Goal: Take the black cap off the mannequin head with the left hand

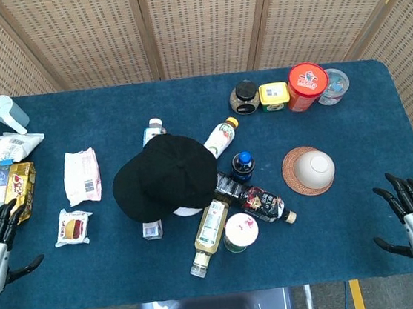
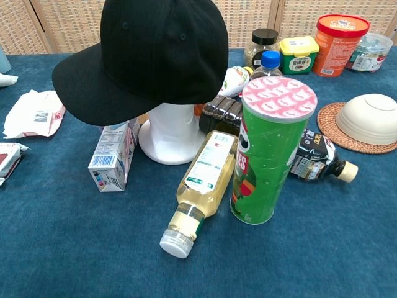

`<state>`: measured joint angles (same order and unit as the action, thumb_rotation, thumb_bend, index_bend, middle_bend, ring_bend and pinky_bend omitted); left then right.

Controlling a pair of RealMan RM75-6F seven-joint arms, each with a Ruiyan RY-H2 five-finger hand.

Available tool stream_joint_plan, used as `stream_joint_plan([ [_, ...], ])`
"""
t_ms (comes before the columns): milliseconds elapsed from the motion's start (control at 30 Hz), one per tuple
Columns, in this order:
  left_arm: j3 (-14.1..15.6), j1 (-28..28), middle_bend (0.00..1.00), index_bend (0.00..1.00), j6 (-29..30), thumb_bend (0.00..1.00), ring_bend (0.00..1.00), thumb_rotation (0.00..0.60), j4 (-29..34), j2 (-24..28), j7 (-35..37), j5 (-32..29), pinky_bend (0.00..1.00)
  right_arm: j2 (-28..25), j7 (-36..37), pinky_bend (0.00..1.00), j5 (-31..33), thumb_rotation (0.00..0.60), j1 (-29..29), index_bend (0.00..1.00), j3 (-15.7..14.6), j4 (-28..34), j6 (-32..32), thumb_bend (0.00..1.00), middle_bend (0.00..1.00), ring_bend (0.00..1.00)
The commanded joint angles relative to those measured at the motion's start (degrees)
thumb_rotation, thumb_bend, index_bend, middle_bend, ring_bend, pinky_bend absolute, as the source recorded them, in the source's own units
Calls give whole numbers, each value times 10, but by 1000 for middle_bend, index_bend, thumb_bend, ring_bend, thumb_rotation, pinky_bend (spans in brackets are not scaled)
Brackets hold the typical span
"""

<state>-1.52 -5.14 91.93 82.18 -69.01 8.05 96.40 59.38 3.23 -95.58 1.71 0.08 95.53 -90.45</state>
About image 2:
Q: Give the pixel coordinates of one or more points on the white crumpled tissue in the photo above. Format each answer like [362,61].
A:
[6,80]

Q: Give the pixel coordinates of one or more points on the woven folding screen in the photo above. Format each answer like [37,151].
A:
[248,18]

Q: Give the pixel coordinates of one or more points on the white barcode plastic package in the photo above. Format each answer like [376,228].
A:
[31,115]

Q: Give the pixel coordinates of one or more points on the white squeeze bottle vegetable print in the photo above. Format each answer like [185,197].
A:
[232,80]

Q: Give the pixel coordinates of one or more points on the white foam mannequin head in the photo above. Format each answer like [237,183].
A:
[167,136]

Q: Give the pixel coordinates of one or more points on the green tub yellow lid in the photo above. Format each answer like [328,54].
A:
[299,59]

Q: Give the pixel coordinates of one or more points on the orange tub red lid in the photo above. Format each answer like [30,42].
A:
[335,46]

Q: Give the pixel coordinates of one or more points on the cream ceramic bowl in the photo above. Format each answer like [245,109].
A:
[369,121]

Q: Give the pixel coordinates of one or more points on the pale yellow liquid bottle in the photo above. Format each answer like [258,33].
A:
[204,174]

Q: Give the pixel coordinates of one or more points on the glass jar black lid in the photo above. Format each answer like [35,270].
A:
[263,38]

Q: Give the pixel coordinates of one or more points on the light blue cup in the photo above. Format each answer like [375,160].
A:
[3,62]

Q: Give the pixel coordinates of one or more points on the woven rattan coaster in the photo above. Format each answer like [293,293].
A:
[328,121]

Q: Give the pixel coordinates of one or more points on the green Pringles can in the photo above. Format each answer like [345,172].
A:
[263,155]

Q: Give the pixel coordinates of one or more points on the blue table cloth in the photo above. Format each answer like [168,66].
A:
[93,248]

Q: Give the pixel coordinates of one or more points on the dark tea bottle beige cap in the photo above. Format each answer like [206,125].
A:
[313,155]

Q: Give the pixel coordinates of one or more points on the white blue milk carton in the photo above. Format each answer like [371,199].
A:
[111,155]

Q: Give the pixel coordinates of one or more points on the blue capped plastic bottle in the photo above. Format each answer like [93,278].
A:
[270,60]

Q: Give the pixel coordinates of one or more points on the clear round plastic container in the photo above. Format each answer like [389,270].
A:
[369,52]

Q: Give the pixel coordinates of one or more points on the black baseball cap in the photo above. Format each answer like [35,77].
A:
[155,56]

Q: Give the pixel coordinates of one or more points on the white red snack package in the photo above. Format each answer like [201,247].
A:
[9,158]

